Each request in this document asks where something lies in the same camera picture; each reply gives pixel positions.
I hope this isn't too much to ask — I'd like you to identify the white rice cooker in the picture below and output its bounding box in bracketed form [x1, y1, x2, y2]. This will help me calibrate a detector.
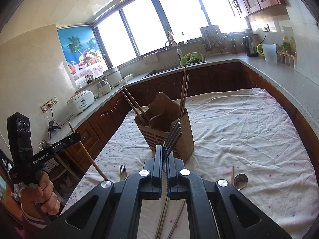
[67, 90, 94, 116]

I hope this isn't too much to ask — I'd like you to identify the steel kitchen faucet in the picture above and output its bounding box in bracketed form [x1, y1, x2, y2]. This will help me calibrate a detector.
[164, 39, 183, 59]

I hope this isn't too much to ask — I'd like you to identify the wooden utensil holder box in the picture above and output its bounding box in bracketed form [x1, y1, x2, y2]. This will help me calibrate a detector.
[135, 92, 195, 162]

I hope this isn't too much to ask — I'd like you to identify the white plastic jug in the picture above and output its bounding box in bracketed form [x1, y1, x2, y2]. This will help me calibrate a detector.
[263, 44, 277, 65]

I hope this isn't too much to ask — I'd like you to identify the large white cooker pot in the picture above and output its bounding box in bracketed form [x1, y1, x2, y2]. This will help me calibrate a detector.
[103, 67, 123, 87]

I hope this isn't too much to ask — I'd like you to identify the knife rack with utensils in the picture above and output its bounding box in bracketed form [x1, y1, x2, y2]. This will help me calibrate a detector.
[200, 25, 228, 55]

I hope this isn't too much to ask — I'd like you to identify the condiment bottles group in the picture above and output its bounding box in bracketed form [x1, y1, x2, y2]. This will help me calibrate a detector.
[279, 36, 297, 68]

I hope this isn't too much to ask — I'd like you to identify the tropical fruit window poster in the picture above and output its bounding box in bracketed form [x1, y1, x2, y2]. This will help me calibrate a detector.
[57, 25, 107, 82]

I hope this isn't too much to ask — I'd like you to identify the bamboo chopstick pair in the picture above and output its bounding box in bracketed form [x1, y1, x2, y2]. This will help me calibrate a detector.
[178, 67, 187, 118]

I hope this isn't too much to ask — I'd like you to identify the green colander with vegetables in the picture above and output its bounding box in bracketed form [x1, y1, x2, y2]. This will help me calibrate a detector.
[180, 52, 204, 66]

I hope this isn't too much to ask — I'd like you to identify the person's left hand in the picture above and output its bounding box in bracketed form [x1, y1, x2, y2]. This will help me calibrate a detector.
[20, 172, 60, 218]

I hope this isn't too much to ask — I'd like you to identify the black electric kettle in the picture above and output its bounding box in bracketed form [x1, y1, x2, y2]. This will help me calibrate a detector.
[243, 35, 259, 57]

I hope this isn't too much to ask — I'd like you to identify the steel spoon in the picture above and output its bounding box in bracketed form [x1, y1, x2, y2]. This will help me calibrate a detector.
[234, 173, 248, 191]

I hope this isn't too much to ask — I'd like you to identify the white floral tablecloth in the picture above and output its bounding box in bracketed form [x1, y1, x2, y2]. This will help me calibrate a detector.
[60, 87, 314, 239]

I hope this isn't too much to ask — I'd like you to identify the wall power outlet strip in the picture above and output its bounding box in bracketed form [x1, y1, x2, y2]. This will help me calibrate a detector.
[40, 97, 58, 113]

